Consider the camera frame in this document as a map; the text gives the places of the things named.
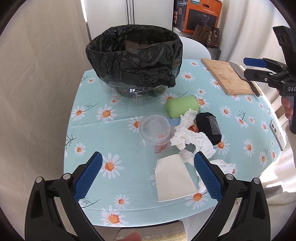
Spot green pouch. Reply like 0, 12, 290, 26
165, 95, 201, 118

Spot right hand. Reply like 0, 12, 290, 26
281, 96, 293, 121

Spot brown leather bag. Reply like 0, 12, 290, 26
192, 25, 220, 47

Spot clear plastic bin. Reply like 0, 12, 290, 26
100, 79, 168, 103

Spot left hand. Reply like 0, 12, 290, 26
120, 231, 142, 241

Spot wooden cutting board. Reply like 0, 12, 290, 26
201, 58, 255, 95

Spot black trash bag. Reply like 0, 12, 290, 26
85, 25, 183, 88

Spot cleaver knife black handle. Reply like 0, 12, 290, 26
229, 62, 260, 97

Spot orange appliance box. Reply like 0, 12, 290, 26
173, 0, 222, 34

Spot white smartphone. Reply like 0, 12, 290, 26
269, 120, 286, 151

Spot white refrigerator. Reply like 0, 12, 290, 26
81, 0, 174, 40

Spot black bundle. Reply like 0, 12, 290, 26
195, 112, 222, 146

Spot clear plastic cup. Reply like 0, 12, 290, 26
138, 112, 171, 153

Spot colourful snack wrapper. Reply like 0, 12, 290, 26
168, 117, 200, 134

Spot white chair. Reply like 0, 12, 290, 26
179, 36, 211, 60

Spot daisy print blue tablecloth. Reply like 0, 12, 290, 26
64, 60, 281, 227

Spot white paper cup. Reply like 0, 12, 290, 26
155, 154, 197, 202

